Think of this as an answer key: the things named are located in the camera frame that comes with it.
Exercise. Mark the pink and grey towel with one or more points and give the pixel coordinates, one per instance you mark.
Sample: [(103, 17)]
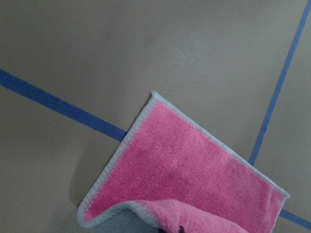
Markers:
[(169, 175)]

